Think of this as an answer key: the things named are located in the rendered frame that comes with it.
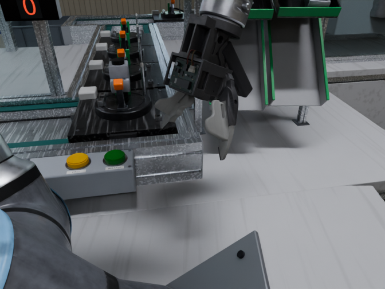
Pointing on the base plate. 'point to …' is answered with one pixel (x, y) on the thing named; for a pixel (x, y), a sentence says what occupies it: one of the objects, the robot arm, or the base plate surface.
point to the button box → (88, 175)
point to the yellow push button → (77, 160)
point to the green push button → (114, 157)
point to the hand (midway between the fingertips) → (192, 144)
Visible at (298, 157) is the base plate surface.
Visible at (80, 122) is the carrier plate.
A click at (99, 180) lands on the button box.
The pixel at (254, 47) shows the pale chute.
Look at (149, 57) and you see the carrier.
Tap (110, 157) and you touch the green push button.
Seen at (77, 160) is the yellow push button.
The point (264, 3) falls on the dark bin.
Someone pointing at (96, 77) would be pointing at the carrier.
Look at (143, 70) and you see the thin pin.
